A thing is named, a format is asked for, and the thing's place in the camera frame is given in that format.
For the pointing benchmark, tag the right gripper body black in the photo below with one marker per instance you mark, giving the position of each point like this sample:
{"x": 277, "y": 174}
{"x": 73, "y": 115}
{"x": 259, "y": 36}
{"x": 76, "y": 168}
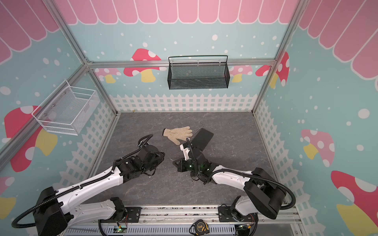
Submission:
{"x": 193, "y": 152}

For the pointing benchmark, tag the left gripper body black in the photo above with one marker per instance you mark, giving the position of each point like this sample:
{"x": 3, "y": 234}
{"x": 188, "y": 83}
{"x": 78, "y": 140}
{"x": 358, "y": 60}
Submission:
{"x": 157, "y": 161}

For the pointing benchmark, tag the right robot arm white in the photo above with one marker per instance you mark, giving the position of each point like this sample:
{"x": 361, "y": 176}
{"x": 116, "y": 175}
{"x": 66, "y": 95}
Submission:
{"x": 263, "y": 194}

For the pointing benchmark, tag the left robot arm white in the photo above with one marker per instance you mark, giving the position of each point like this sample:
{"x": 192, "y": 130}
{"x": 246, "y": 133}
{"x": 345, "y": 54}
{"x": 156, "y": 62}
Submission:
{"x": 59, "y": 209}

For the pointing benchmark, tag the black flat box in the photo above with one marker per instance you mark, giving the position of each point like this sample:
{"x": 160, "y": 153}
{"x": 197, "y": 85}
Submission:
{"x": 202, "y": 139}

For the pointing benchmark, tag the beige knit work glove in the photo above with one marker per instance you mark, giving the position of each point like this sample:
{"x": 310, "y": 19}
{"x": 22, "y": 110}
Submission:
{"x": 177, "y": 134}

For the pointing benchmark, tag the yellow black tape measure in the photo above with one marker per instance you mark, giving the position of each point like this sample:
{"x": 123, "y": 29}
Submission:
{"x": 199, "y": 228}

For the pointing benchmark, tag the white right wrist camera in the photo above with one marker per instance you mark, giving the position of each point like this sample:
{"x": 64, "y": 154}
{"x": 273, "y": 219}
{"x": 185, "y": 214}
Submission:
{"x": 185, "y": 148}

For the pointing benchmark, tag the black mesh wall basket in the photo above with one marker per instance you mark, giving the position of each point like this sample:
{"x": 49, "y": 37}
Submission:
{"x": 198, "y": 72}

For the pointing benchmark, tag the white wire wall basket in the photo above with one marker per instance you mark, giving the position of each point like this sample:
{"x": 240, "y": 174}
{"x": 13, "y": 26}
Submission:
{"x": 67, "y": 110}

